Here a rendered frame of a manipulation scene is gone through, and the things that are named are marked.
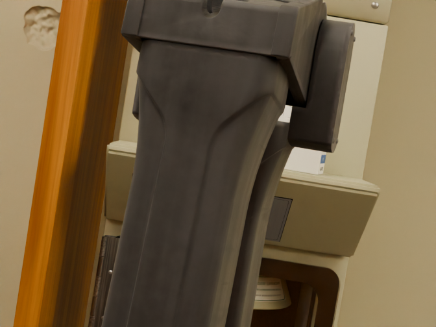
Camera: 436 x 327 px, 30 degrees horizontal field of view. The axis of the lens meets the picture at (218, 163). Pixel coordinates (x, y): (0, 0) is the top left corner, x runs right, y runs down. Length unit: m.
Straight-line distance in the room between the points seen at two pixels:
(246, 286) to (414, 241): 1.13
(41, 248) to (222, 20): 0.67
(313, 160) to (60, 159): 0.30
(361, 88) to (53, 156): 0.40
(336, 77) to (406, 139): 1.11
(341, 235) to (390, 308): 0.56
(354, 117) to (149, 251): 0.75
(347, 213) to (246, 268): 0.56
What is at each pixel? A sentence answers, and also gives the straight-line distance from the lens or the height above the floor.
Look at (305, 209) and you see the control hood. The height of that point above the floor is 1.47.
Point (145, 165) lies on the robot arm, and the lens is 0.35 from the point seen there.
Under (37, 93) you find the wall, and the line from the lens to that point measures 1.51.
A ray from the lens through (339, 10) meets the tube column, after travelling 1.07.
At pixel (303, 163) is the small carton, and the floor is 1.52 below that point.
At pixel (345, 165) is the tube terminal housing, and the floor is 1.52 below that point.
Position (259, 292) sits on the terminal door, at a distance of 1.06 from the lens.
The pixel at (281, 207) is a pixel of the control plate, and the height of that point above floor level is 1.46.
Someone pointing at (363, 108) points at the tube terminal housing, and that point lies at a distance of 1.07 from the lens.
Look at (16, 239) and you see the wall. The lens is 1.54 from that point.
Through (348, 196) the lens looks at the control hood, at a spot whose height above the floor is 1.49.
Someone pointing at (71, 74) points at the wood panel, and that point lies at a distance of 0.97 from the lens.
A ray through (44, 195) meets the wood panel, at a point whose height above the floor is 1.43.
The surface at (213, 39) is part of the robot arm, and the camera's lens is 0.35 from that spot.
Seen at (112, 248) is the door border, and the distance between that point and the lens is 1.06.
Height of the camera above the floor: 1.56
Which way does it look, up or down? 3 degrees down
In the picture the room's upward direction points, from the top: 9 degrees clockwise
